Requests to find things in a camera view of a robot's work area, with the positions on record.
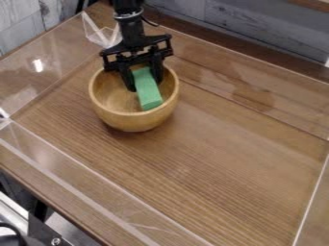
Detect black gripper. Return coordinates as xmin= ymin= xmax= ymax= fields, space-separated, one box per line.
xmin=100 ymin=0 xmax=174 ymax=92

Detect green rectangular block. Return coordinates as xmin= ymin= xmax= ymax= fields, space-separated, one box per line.
xmin=132 ymin=66 xmax=163 ymax=111

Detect brown wooden bowl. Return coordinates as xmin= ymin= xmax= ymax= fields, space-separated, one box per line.
xmin=88 ymin=64 xmax=180 ymax=133

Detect clear acrylic barrier tray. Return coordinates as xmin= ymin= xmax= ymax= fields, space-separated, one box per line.
xmin=0 ymin=18 xmax=329 ymax=246

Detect black metal bracket with bolt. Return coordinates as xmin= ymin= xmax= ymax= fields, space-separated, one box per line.
xmin=27 ymin=214 xmax=74 ymax=246

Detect black cable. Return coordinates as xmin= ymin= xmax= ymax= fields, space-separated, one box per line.
xmin=0 ymin=222 xmax=27 ymax=246

